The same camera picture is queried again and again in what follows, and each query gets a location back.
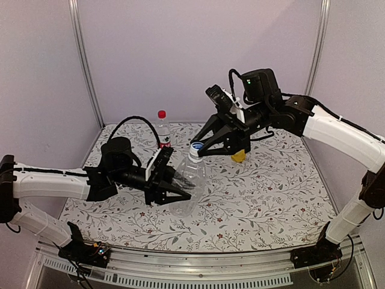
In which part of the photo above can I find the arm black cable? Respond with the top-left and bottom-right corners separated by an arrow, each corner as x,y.
228,68 -> 244,99
107,116 -> 162,150

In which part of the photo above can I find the right aluminium frame post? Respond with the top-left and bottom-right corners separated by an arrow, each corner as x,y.
304,0 -> 331,95

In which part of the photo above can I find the floral patterned table mat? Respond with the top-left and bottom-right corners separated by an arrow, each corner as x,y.
60,130 -> 335,252

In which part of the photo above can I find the blue white bottle cap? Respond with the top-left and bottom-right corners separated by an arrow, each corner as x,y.
189,141 -> 204,158

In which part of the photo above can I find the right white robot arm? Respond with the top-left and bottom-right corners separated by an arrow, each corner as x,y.
193,68 -> 384,263

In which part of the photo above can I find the front aluminium rail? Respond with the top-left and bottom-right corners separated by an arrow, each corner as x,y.
26,235 -> 380,288

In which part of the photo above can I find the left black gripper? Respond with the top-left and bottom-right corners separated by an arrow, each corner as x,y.
112,165 -> 194,207

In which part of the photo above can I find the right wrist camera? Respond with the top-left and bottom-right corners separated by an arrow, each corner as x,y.
205,85 -> 245,123

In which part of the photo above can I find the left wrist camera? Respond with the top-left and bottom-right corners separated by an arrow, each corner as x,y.
145,146 -> 174,181

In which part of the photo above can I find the aluminium frame post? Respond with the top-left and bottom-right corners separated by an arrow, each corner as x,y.
68,0 -> 105,129
304,0 -> 331,95

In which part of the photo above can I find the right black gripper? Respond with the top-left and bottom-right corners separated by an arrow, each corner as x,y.
191,98 -> 271,154

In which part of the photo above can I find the clear plastic bottle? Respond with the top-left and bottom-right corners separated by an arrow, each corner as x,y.
169,149 -> 206,218

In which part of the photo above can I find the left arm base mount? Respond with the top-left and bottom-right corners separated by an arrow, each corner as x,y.
58,222 -> 111,269

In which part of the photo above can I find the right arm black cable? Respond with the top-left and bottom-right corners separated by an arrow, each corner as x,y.
228,68 -> 244,99

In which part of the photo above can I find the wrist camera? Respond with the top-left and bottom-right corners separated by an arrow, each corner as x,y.
205,85 -> 245,123
145,146 -> 174,181

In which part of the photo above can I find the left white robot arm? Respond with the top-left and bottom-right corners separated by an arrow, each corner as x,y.
1,137 -> 194,261

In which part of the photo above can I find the yellow juice bottle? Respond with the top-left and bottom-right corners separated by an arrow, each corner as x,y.
231,150 -> 246,163

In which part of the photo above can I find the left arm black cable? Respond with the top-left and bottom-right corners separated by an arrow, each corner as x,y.
107,116 -> 162,150

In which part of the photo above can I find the red cap water bottle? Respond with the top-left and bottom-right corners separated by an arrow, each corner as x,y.
156,110 -> 171,147

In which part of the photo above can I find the left aluminium frame post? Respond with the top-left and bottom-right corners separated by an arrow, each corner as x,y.
68,0 -> 105,129

